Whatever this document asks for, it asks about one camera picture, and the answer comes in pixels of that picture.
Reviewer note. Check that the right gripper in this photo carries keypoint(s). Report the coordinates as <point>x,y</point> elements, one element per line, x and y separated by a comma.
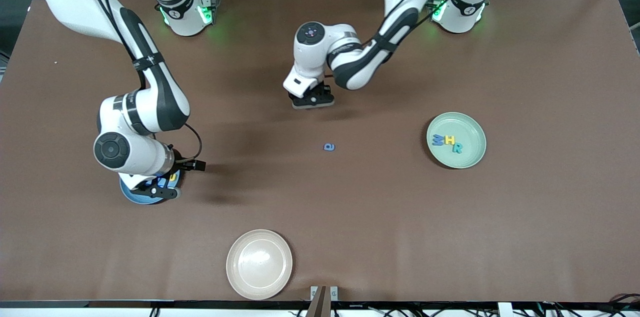
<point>178,165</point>

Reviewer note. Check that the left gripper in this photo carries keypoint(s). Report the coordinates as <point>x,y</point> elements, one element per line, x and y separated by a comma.
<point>321,91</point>

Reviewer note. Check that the small yellow foam letter n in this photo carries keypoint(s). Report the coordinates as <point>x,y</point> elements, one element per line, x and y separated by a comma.
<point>173,177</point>

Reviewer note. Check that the blue foam capital letter M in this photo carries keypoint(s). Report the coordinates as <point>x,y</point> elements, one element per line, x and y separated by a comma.
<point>438,140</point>

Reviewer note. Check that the yellow foam letter H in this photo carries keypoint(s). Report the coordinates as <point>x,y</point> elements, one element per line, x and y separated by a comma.
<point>449,140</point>

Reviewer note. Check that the teal foam letter R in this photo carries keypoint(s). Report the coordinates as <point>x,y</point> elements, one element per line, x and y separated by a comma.
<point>457,148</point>

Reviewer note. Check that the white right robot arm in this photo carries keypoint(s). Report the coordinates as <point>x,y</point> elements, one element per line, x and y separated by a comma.
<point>160,102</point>

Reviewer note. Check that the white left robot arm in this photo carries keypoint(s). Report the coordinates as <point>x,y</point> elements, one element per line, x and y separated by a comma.
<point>360,62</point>

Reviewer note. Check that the blue plate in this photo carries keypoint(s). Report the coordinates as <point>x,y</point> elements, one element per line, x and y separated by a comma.
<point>131,197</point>

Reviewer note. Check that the blue foam letter a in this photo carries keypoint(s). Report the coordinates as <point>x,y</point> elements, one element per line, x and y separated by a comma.
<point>328,147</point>

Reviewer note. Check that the beige plate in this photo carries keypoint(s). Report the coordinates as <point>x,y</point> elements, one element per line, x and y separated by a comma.
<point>259,264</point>

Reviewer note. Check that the pale green plate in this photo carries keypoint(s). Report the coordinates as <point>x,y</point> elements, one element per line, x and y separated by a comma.
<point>467,127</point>

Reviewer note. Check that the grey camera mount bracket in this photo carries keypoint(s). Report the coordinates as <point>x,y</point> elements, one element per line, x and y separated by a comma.
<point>324,297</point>

